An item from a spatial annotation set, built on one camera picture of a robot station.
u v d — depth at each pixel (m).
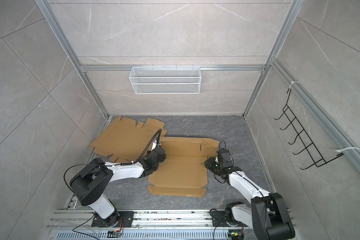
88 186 0.45
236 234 0.70
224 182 0.73
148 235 0.70
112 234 0.71
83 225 0.61
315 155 0.61
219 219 0.73
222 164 0.68
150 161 0.70
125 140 1.06
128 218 0.73
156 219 0.75
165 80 1.01
